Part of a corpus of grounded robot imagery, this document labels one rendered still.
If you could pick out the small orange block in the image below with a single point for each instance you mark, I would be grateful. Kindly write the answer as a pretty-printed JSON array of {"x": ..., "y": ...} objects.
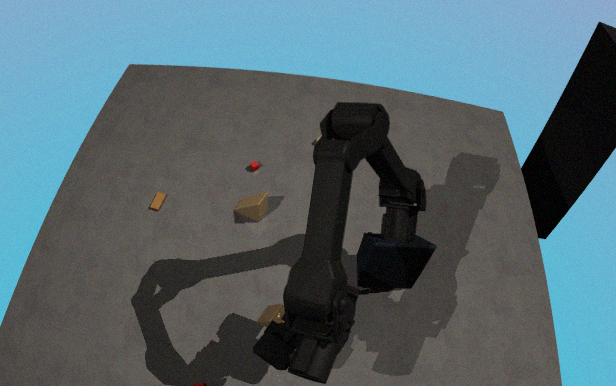
[{"x": 158, "y": 201}]

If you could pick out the small red cube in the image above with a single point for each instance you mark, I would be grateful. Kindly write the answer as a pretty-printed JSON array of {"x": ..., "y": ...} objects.
[{"x": 254, "y": 165}]

